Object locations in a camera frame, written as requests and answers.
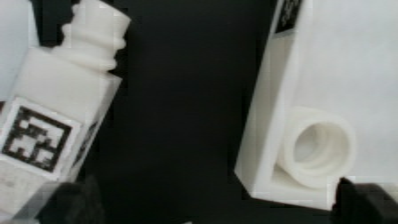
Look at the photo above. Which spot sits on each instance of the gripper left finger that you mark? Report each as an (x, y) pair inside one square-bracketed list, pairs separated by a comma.
[(72, 206)]

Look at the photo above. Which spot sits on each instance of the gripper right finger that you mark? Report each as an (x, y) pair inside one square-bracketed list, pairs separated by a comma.
[(364, 204)]

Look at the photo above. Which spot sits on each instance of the white square tabletop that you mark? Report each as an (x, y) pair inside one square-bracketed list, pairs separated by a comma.
[(319, 135)]

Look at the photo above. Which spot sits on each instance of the white marker sheet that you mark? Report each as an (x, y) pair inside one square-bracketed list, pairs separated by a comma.
[(17, 39)]

